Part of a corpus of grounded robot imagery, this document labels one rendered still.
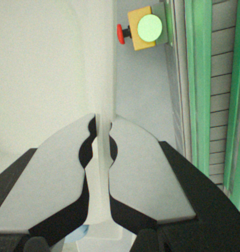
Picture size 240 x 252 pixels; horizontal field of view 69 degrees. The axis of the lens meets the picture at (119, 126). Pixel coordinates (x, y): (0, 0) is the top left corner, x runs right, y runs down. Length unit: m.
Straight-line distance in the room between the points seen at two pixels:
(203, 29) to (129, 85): 0.27
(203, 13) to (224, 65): 0.14
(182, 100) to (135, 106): 0.17
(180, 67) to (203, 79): 0.08
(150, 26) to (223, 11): 0.11
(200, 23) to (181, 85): 0.13
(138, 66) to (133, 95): 0.08
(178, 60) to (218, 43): 0.07
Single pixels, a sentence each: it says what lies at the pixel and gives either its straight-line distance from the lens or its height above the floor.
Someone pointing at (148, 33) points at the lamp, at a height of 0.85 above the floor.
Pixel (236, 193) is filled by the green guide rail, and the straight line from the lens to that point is 0.49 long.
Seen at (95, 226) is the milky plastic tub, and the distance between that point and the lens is 0.96.
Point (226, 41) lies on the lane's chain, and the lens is 0.37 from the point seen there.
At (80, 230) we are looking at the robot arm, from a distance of 0.51.
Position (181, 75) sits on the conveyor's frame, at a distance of 0.36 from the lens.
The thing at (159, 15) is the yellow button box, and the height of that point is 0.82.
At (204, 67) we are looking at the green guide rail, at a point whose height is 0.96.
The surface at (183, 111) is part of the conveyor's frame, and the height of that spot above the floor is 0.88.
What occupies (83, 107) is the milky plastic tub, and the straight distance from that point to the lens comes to 0.18.
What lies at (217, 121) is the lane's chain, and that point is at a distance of 0.43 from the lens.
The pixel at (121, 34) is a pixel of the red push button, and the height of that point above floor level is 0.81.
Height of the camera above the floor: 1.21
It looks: 57 degrees down
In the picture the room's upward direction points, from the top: 174 degrees counter-clockwise
